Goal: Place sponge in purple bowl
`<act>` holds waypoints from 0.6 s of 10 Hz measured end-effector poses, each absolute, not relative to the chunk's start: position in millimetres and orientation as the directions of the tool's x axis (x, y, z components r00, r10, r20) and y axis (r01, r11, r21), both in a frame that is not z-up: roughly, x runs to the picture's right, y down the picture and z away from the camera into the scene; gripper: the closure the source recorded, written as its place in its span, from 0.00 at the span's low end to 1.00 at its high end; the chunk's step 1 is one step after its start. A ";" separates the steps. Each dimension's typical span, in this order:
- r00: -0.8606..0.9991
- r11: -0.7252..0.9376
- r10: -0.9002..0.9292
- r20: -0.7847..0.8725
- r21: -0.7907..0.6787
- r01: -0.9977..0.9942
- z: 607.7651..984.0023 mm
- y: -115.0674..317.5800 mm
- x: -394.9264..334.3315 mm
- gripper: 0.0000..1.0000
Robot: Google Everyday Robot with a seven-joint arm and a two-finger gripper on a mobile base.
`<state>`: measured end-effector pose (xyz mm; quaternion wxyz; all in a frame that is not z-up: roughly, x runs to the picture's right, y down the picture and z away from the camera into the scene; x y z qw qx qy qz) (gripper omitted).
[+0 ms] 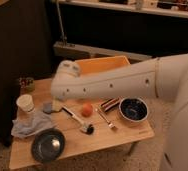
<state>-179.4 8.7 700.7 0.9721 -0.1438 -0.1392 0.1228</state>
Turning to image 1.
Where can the dark metal plate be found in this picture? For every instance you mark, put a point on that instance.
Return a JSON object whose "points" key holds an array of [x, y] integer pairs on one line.
{"points": [[48, 145]]}

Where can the wooden folding table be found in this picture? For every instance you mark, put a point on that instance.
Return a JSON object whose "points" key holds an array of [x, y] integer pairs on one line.
{"points": [[77, 143]]}

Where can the small glass jar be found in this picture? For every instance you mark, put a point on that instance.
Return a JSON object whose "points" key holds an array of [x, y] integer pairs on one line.
{"points": [[27, 83]]}

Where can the dish brush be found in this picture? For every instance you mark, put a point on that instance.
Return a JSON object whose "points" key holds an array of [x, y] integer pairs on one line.
{"points": [[86, 128]]}

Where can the orange ball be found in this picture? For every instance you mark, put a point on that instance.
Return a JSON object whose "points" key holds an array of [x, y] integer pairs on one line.
{"points": [[87, 110]]}

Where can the purple bowl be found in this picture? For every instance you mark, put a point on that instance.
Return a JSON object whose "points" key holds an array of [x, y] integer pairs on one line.
{"points": [[134, 110]]}

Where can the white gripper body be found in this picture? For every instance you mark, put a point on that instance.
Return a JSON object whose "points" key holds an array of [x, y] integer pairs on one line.
{"points": [[61, 97]]}

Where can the striped block toy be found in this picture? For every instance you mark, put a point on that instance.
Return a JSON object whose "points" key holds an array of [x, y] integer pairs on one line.
{"points": [[109, 104]]}

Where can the yellow plastic bin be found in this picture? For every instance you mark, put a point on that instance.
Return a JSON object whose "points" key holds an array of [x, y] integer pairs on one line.
{"points": [[96, 65]]}

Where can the metal fork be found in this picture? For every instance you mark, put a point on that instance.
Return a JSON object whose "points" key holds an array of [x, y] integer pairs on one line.
{"points": [[109, 123]]}

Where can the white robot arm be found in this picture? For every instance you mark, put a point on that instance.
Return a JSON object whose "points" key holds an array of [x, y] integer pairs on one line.
{"points": [[165, 78]]}

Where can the blue grey sponge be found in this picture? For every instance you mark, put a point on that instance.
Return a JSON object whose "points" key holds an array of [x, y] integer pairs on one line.
{"points": [[51, 107]]}

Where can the grey cloth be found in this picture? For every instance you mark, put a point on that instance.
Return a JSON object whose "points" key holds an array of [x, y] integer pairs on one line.
{"points": [[34, 124]]}

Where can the white paper cup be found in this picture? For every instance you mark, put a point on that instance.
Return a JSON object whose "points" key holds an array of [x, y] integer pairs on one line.
{"points": [[25, 102]]}

